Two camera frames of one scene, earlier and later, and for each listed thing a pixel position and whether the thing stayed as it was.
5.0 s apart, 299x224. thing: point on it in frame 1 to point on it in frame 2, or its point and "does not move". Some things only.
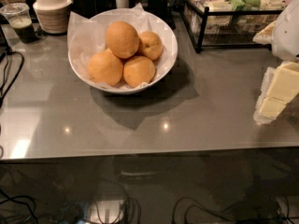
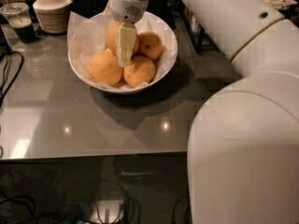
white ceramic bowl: (89, 35) does not move
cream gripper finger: (280, 86) to (127, 4)
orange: (122, 38) does not move
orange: (106, 67) does not move
